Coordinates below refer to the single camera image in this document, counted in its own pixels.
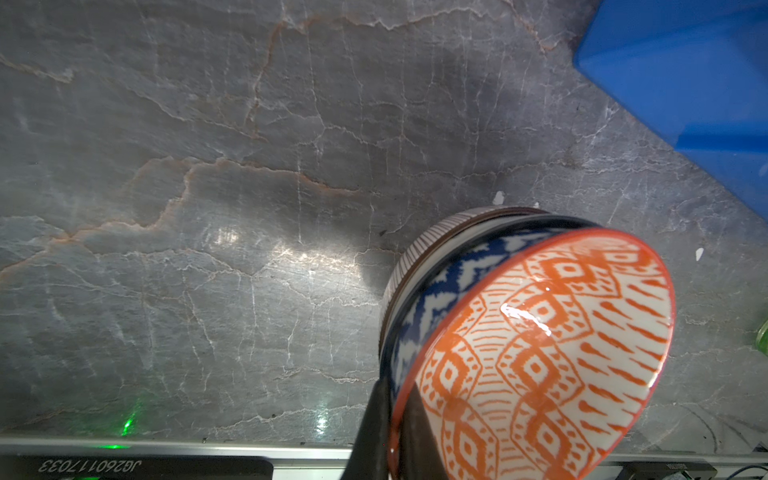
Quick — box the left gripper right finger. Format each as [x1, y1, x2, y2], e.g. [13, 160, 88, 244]
[399, 398, 448, 480]

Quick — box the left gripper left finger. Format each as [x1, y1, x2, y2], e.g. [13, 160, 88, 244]
[341, 377, 391, 480]

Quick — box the red rimmed bowl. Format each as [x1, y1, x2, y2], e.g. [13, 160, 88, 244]
[388, 226, 676, 479]

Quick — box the blue plastic bin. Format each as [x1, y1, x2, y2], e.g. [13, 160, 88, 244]
[573, 1, 767, 217]

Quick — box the blue zigzag pattern bowl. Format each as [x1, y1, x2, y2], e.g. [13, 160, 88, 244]
[379, 213, 596, 401]

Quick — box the blue white striped bowl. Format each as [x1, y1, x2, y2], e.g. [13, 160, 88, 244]
[379, 205, 546, 342]

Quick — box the aluminium rail frame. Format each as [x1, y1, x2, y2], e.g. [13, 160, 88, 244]
[1, 437, 767, 479]

